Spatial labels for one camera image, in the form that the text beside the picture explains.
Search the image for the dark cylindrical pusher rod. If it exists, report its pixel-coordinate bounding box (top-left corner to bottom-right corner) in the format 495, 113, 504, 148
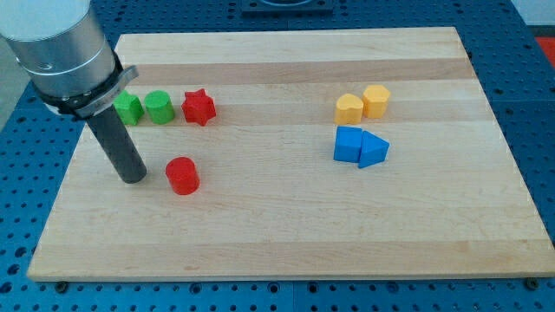
87, 107, 147, 184

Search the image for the wooden board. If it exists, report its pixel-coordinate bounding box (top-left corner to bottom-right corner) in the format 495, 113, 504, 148
28, 27, 554, 282

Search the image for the red star block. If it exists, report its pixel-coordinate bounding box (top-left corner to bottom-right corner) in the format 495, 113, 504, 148
181, 88, 217, 127

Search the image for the red cylinder block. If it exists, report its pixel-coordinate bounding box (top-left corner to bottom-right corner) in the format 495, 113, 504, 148
165, 157, 200, 195

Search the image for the green cylinder block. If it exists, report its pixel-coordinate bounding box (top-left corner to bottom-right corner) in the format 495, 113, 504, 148
144, 90, 175, 125

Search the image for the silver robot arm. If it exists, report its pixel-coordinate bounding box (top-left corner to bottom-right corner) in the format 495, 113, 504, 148
1, 0, 138, 119

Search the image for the yellow hexagon block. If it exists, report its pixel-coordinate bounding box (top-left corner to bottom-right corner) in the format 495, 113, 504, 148
362, 85, 391, 119

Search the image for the blue triangle block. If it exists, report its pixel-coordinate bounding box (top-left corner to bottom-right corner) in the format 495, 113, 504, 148
358, 131, 389, 169

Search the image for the green hexagon block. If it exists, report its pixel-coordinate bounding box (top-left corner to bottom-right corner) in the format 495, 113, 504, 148
114, 90, 144, 126

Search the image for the yellow heart block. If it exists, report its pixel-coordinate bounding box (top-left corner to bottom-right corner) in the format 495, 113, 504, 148
334, 94, 363, 126

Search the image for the blue cube block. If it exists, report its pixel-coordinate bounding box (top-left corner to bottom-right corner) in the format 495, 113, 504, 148
333, 126, 362, 163

